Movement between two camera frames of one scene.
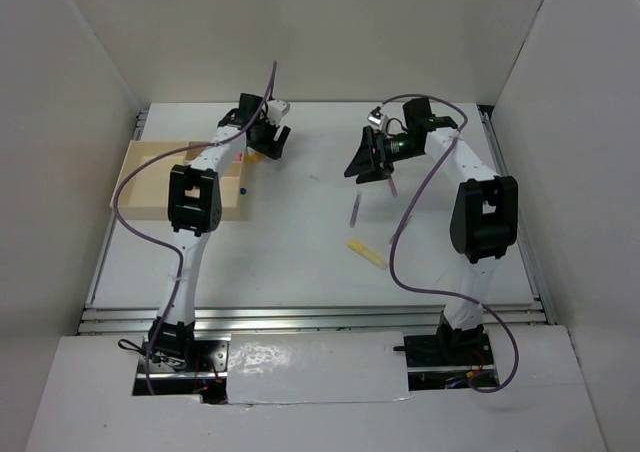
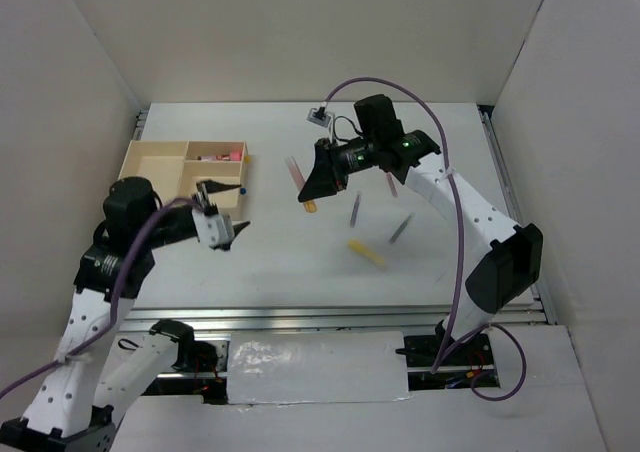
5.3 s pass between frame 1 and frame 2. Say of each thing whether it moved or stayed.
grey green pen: stayed
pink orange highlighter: moved
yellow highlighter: stayed
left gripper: moved
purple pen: stayed
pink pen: stayed
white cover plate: stayed
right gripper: moved
